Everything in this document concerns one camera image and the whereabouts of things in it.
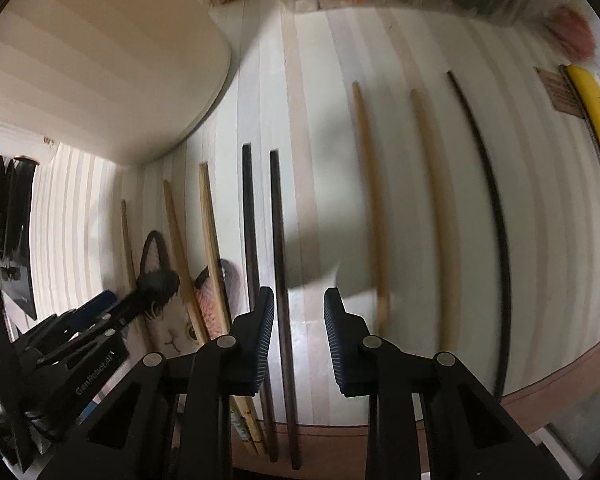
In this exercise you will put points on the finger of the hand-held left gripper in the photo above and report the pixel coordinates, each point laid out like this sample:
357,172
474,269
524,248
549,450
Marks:
157,285
95,307

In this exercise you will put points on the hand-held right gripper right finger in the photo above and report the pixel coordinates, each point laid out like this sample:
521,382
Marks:
337,350

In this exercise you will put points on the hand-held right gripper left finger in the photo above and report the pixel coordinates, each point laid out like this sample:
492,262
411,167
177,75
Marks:
257,345

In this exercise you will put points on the dark brown chopstick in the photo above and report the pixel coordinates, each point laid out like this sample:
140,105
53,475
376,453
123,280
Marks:
280,260
250,220

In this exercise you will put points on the thin black chopstick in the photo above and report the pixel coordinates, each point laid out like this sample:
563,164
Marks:
495,220

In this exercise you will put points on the cream utensil holder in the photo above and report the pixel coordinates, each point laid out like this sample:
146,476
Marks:
105,60

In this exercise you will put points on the cat-shaped coaster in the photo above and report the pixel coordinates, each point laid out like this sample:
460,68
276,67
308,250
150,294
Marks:
180,330

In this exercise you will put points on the black frying pan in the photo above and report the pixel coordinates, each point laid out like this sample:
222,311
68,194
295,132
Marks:
15,240

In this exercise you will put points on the brown card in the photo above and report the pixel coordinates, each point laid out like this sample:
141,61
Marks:
557,90

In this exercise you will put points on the yellow box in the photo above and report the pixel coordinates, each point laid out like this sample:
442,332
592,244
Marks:
597,120

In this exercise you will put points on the clear plastic bag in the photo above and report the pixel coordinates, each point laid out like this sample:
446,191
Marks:
572,30

